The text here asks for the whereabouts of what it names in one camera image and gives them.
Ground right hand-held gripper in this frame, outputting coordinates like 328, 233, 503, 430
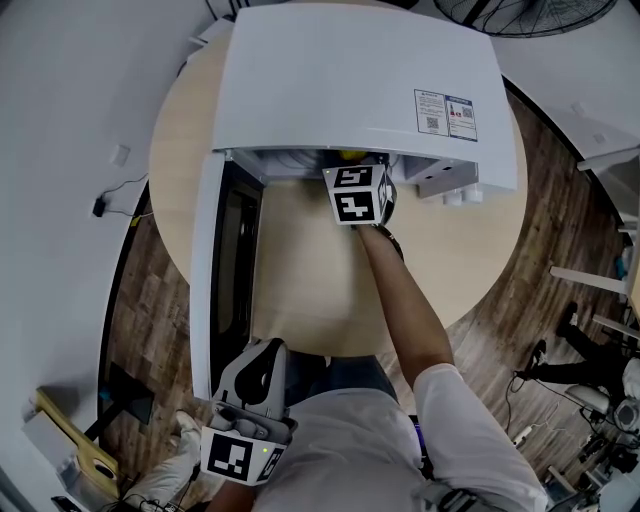
322, 164, 399, 227

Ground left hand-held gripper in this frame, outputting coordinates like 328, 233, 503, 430
199, 337, 300, 487

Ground white microwave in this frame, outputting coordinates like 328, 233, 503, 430
189, 4, 519, 402

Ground person's left forearm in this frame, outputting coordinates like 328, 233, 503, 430
203, 478, 258, 512

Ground person's right forearm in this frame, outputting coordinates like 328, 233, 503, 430
356, 224, 457, 389

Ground person's white shoe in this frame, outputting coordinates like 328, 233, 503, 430
122, 409, 203, 507

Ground person's blue jeans legs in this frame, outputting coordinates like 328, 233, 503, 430
283, 348, 400, 407

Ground black flat stand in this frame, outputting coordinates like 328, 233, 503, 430
83, 360, 157, 442

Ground light wooden board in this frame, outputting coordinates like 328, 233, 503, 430
32, 387, 121, 499

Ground black floor fan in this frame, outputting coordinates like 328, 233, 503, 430
431, 0, 620, 39

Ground grey equipment cluster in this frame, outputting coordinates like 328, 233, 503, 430
544, 383, 640, 512

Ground dark wrist strap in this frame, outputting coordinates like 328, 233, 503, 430
375, 224, 406, 263

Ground grey shoulder strap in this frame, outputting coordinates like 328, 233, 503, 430
408, 413, 487, 512

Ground black adapter cable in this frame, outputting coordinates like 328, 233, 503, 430
102, 172, 150, 218

